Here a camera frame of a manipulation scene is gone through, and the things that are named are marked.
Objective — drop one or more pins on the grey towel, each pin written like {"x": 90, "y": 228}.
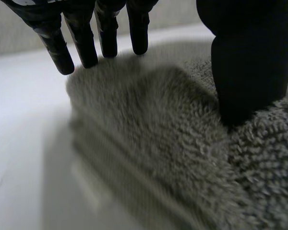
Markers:
{"x": 172, "y": 143}

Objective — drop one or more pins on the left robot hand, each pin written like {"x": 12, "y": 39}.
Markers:
{"x": 249, "y": 60}

